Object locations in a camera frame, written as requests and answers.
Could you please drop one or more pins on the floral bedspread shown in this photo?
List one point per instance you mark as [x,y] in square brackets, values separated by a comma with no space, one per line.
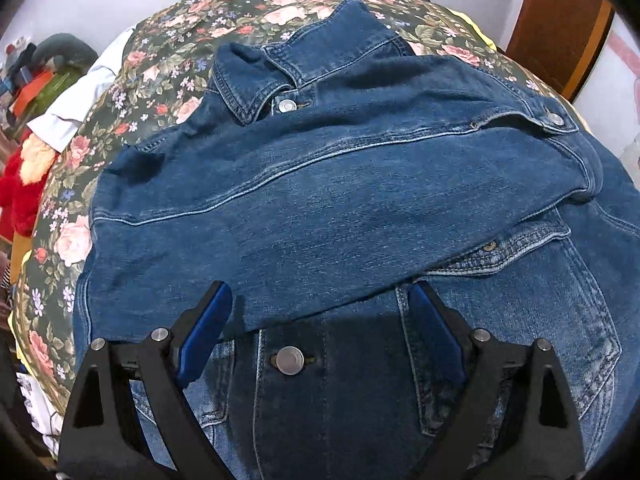
[165,60]

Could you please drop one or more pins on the orange cloth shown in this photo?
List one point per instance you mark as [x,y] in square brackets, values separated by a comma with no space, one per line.
[30,95]

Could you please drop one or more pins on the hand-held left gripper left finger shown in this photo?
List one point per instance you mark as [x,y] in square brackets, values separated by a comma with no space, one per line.
[206,330]

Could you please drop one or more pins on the red plush toy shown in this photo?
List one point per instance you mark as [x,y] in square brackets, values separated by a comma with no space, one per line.
[20,195]

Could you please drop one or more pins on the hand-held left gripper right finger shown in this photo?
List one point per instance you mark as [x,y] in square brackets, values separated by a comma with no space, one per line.
[434,330]

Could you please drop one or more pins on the blue denim jacket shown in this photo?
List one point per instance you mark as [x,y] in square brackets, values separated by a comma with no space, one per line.
[325,185]

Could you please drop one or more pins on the brown wooden door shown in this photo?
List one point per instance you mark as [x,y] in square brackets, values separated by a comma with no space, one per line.
[555,20]

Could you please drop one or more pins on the white cloth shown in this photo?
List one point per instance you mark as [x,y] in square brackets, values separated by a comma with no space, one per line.
[65,110]

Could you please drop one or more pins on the dark grey cloth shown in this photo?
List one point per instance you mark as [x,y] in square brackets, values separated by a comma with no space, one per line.
[67,47]

